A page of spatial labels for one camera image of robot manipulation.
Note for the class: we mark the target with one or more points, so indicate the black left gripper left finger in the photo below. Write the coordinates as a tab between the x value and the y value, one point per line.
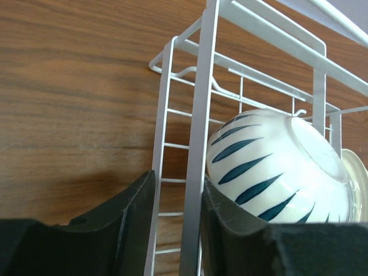
110	239

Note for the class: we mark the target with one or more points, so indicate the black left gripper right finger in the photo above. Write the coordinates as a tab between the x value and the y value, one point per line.
234	242

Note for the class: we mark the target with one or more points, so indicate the white bowl with blue dashes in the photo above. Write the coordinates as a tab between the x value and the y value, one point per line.
280	169

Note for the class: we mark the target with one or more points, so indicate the cream plate with blue swirl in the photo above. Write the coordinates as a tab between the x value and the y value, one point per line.
358	176

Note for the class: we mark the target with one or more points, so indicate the white wire dish rack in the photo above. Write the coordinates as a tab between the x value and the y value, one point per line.
194	51

